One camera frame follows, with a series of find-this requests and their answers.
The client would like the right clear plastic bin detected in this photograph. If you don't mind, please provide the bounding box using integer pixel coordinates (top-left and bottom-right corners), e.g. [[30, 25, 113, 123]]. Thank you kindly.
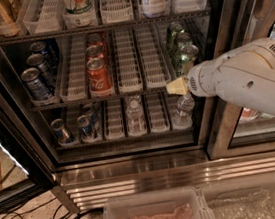
[[202, 173, 275, 219]]

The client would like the middle water bottle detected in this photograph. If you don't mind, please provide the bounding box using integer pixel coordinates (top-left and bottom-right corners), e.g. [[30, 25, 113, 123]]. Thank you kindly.
[[126, 100, 145, 135]]

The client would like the clear plastic bin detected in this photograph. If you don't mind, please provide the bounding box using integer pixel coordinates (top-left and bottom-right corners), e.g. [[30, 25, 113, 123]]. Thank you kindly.
[[202, 173, 275, 219], [103, 187, 205, 219]]

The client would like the front blue soda can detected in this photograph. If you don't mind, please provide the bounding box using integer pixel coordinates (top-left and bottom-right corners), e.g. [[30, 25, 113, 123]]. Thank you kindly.
[[21, 67, 53, 101]]

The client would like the middle red cola can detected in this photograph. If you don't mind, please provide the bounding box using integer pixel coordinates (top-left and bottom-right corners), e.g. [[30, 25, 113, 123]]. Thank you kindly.
[[85, 45, 105, 60]]

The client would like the rear blue soda can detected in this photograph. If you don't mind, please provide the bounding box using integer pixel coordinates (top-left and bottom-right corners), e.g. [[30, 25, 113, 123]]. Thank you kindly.
[[29, 41, 59, 68]]

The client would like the white green soda bottle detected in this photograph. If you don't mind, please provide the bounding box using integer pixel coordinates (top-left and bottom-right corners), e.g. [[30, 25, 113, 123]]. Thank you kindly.
[[63, 0, 92, 15]]

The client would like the bottom left blue can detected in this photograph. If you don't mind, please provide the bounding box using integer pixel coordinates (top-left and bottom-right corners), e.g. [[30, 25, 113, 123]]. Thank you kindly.
[[51, 118, 74, 144]]

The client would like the open fridge door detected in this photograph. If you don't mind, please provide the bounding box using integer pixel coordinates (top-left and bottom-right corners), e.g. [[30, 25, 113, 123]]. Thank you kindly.
[[0, 99, 55, 214]]

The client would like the right water bottle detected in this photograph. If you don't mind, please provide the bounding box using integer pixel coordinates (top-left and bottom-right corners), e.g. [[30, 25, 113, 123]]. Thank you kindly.
[[174, 94, 195, 129]]

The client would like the water bottle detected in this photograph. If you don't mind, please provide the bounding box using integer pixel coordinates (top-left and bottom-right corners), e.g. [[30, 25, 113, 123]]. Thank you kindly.
[[174, 94, 195, 129], [126, 100, 145, 135]]

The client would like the right fridge glass door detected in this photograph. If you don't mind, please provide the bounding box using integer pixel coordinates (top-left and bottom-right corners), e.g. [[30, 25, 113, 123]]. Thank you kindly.
[[201, 0, 275, 159]]

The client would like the stainless steel fridge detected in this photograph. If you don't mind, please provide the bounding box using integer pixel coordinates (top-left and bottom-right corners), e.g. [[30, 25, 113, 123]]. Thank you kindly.
[[0, 0, 275, 212]]

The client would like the red cola can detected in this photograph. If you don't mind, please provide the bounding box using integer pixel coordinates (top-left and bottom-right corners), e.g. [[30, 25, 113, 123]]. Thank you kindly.
[[85, 45, 105, 60], [86, 58, 110, 92], [86, 33, 105, 47]]

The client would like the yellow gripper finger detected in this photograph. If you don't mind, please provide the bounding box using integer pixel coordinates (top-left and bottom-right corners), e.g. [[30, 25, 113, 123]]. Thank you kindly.
[[166, 77, 188, 95]]

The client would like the front red cola can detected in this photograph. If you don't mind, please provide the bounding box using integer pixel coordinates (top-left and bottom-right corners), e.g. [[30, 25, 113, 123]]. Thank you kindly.
[[86, 58, 110, 92]]

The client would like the bottom rear blue can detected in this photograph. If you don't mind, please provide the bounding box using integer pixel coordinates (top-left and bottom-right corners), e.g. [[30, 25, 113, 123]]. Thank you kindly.
[[82, 103, 100, 130]]

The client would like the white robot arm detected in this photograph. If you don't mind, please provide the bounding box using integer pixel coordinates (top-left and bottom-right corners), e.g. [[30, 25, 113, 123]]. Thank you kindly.
[[166, 37, 275, 116]]

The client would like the middle blue soda can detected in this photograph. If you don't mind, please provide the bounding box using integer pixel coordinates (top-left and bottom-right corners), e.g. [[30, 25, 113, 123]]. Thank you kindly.
[[26, 53, 56, 89]]

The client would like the rear red cola can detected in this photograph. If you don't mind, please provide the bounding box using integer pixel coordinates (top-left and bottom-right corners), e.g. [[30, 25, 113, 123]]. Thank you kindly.
[[86, 33, 105, 47]]

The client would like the left clear plastic bin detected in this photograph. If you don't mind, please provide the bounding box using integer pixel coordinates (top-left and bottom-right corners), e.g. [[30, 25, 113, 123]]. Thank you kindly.
[[103, 187, 205, 219]]

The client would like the blue soda can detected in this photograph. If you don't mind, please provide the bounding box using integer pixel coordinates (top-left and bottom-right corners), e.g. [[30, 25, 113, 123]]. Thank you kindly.
[[26, 53, 56, 89], [21, 67, 53, 101], [29, 41, 59, 68]]

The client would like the green soda can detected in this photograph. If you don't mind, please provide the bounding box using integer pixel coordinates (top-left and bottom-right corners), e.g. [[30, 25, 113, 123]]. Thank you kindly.
[[169, 31, 197, 64], [166, 21, 184, 56], [175, 45, 200, 77]]

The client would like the red can behind glass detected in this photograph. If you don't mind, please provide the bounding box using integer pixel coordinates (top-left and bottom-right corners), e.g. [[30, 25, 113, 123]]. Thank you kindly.
[[240, 107, 259, 122]]

